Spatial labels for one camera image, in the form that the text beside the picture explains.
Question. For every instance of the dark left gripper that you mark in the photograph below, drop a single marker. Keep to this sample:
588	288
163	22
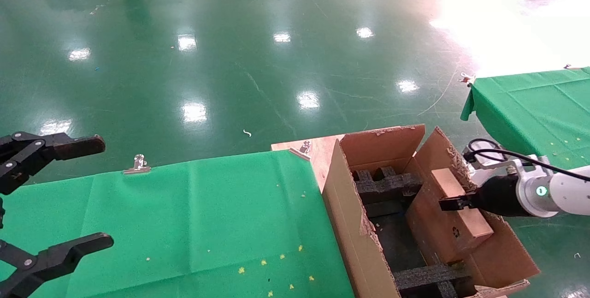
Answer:
1	212

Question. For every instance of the small brown cardboard box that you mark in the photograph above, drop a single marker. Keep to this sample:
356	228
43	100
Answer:
456	233

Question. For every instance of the large green table cloth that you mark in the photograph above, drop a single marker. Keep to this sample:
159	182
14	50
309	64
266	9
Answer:
184	219

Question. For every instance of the green cloth side table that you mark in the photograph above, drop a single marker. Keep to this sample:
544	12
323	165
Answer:
530	109

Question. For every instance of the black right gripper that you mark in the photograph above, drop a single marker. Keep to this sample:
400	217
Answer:
502	196

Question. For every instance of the large open brown carton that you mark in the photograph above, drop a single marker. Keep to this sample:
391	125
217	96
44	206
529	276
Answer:
350	205

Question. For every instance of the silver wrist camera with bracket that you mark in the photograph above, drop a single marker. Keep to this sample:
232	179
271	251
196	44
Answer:
488	163

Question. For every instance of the white perforated metal bracket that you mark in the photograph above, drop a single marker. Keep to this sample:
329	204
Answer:
479	177

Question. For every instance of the black foam insert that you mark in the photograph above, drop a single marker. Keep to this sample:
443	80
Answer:
387	185
428	277

